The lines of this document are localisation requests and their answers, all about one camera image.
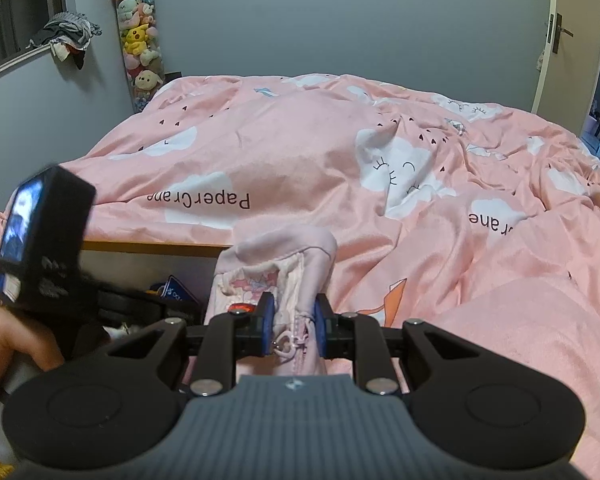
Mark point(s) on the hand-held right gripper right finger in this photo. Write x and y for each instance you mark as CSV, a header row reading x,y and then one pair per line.
x,y
323,325

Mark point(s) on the cream door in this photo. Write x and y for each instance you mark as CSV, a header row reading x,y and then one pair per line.
x,y
565,40

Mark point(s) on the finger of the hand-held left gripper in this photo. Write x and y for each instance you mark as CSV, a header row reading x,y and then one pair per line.
x,y
150,305

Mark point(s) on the blue packet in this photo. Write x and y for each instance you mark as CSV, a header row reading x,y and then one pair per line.
x,y
180,292

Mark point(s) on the window frame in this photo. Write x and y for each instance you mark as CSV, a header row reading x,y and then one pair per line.
x,y
15,15

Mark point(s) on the pink printed blanket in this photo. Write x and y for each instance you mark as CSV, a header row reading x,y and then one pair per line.
x,y
360,170

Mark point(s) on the clear tube of plush toys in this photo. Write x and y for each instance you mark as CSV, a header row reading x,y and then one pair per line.
x,y
139,40

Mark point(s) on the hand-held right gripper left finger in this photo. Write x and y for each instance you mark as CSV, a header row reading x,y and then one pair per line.
x,y
266,322

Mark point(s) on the person's left hand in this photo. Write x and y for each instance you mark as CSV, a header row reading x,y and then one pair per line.
x,y
20,345

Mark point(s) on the pile of clothes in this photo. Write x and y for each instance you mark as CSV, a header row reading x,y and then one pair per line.
x,y
67,35

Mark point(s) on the pink zipper pouch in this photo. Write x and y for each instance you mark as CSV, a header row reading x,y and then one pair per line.
x,y
275,265

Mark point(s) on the orange cardboard box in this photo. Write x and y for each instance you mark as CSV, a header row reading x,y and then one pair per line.
x,y
150,260

